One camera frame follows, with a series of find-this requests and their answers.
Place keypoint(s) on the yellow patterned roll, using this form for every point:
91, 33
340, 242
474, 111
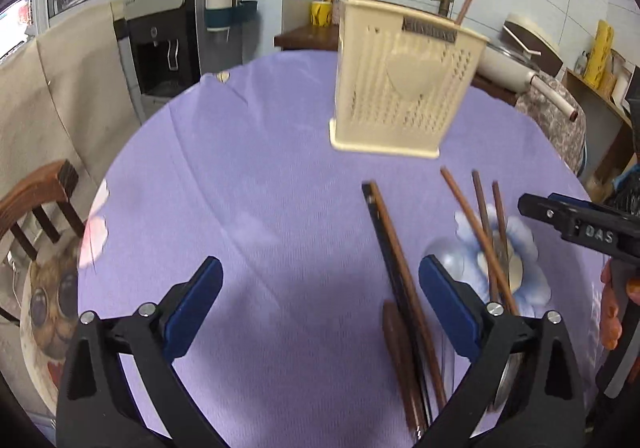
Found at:
599, 53

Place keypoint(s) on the teal roll holder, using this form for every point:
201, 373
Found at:
230, 15

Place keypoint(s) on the white pan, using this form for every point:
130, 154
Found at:
500, 70

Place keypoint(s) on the metal spoon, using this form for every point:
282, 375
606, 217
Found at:
504, 378

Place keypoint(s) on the glass pan lid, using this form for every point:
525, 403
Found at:
505, 50

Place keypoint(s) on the wooden shelf unit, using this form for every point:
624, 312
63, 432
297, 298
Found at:
605, 128

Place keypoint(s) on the grey water dispenser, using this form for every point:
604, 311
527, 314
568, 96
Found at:
160, 28

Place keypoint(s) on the beige cloth cover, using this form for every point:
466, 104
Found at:
65, 88

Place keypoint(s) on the grey floral cloth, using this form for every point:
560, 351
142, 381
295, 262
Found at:
550, 118

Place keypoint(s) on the brown and white round lid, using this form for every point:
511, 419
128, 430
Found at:
542, 45

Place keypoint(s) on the dog print cushion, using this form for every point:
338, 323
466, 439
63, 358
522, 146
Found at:
50, 308

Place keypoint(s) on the cream plastic utensil holder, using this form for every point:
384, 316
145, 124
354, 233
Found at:
400, 118

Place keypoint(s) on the brown wooden chair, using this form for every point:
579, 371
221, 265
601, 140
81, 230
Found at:
35, 193

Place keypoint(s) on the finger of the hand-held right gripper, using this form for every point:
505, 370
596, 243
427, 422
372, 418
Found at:
542, 215
570, 199

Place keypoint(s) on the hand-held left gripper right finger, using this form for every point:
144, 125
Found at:
450, 308

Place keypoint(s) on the purple floral tablecloth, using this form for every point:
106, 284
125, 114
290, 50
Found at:
250, 178

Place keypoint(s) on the black chopstick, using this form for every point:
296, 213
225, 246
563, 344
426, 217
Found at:
387, 248

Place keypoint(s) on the short dark brown chopstick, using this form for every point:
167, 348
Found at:
400, 358

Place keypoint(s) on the dark wooden counter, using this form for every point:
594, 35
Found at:
305, 38

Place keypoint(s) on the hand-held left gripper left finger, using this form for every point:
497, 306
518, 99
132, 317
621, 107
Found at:
195, 308

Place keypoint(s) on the person's right hand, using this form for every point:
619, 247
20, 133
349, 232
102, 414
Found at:
611, 313

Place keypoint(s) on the white plastic spatula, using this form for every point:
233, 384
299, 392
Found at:
520, 42

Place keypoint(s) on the yellow mug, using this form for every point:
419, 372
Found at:
322, 14

